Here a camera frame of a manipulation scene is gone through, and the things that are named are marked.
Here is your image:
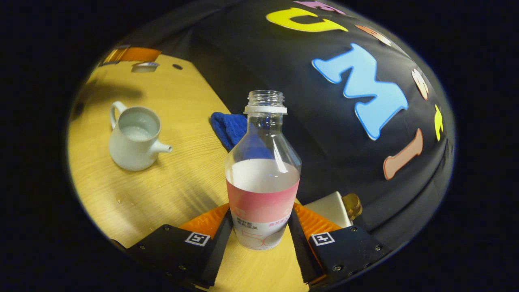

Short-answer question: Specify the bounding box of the white teacup with spout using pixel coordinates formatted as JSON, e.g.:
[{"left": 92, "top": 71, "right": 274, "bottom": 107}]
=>
[{"left": 109, "top": 101, "right": 173, "bottom": 172}]

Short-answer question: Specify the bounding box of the white toaster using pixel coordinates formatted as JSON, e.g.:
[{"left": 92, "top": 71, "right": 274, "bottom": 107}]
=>
[{"left": 304, "top": 191, "right": 353, "bottom": 229}]

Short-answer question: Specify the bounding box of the brown toast slice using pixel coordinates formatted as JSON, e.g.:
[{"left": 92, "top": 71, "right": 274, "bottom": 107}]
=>
[{"left": 342, "top": 193, "right": 364, "bottom": 222}]

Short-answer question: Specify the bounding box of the black backdrop cloth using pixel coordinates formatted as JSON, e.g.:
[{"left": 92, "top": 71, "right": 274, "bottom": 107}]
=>
[{"left": 122, "top": 0, "right": 457, "bottom": 253}]

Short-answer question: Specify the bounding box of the blue towel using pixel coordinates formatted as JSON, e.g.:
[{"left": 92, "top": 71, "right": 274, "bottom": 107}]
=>
[{"left": 210, "top": 112, "right": 276, "bottom": 161}]

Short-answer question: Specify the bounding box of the white teacup lid blue knob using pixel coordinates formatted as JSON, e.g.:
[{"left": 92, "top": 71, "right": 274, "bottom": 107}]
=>
[{"left": 131, "top": 62, "right": 160, "bottom": 74}]

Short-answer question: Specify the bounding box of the clear water bottle pink label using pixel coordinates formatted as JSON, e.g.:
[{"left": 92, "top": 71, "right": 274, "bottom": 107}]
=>
[{"left": 225, "top": 90, "right": 303, "bottom": 251}]

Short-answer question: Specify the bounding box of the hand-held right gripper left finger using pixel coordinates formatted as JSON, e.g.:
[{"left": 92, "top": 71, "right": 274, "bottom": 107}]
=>
[{"left": 112, "top": 203, "right": 234, "bottom": 290}]

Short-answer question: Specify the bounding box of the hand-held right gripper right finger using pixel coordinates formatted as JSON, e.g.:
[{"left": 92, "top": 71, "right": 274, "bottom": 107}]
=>
[{"left": 287, "top": 203, "right": 392, "bottom": 290}]

